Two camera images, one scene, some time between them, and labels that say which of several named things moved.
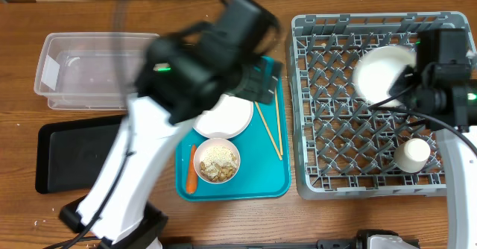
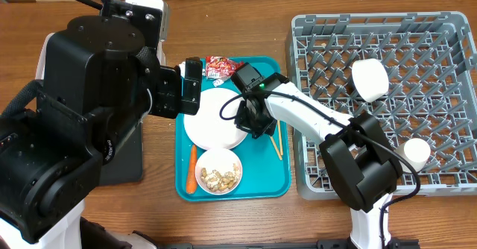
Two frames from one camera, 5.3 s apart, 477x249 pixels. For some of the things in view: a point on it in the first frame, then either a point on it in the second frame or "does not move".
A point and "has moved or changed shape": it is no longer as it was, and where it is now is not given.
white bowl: (376, 69) has moved or changed shape
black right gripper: (401, 86) to (253, 118)
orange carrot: (191, 183) does not move
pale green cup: (411, 155) does not move
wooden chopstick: (278, 121) does not move
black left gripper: (256, 68) to (170, 104)
